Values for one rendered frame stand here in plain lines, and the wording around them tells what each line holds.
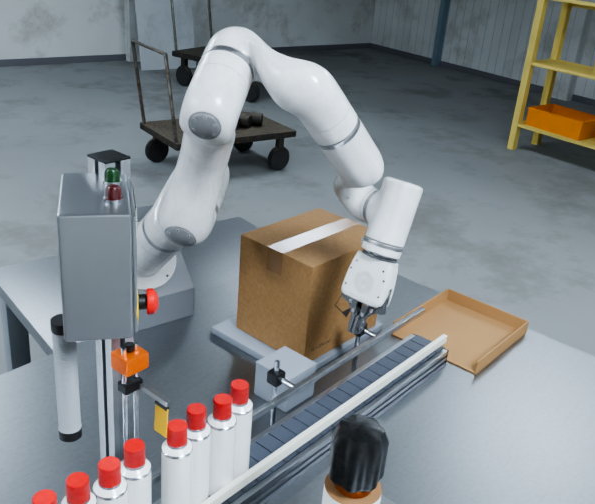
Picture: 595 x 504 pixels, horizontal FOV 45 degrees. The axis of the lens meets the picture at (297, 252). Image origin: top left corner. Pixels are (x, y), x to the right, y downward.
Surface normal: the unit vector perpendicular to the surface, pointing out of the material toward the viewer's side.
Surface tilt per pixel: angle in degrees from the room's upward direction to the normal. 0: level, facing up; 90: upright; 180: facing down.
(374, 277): 69
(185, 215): 97
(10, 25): 90
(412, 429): 0
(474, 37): 90
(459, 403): 0
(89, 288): 90
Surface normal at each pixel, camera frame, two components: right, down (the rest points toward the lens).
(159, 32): 0.62, 0.19
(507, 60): -0.78, 0.21
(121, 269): 0.25, 0.43
